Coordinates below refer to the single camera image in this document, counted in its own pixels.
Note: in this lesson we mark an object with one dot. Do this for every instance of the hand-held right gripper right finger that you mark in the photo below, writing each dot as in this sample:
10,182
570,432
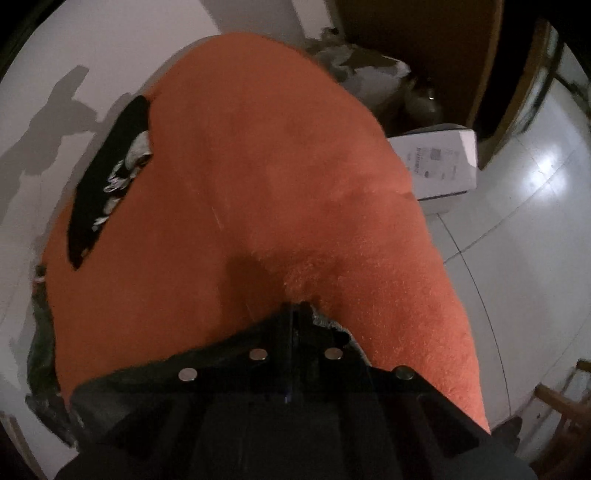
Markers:
309,341

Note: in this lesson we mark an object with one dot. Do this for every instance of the dark pants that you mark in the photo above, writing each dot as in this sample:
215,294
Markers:
115,397

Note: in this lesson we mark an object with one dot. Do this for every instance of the pile of dark green clothes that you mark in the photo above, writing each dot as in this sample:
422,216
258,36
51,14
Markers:
44,350

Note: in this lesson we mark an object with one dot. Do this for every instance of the orange blanket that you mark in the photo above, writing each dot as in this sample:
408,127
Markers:
268,184

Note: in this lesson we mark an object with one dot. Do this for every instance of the grey crumpled cloth pile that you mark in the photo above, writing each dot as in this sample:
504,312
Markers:
369,69

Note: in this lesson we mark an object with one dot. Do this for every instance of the wooden chair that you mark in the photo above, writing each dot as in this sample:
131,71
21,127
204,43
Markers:
563,415

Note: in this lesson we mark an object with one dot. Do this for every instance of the black printed garment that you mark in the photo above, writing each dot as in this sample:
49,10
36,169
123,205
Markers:
99,194

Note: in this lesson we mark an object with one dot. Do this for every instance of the white cardboard box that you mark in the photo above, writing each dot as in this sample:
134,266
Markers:
438,161

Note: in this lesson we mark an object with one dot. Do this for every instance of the brown wooden wardrobe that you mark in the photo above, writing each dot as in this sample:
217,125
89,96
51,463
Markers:
415,55

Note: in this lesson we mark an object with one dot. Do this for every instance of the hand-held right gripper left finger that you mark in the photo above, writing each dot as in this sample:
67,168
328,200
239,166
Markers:
277,341

